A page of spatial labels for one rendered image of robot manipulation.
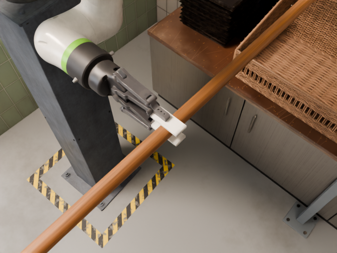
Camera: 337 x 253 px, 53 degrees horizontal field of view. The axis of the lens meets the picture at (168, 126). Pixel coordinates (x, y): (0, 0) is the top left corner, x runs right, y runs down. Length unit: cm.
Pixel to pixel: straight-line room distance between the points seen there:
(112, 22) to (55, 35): 14
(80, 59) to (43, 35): 11
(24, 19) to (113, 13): 23
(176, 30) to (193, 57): 20
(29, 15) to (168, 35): 92
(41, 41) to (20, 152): 141
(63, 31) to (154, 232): 126
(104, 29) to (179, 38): 90
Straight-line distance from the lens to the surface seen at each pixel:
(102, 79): 73
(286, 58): 171
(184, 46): 169
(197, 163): 197
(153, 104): 66
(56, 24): 82
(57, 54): 80
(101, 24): 86
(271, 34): 86
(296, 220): 196
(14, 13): 97
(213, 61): 163
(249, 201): 193
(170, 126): 65
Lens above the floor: 177
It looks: 58 degrees down
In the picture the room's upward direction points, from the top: straight up
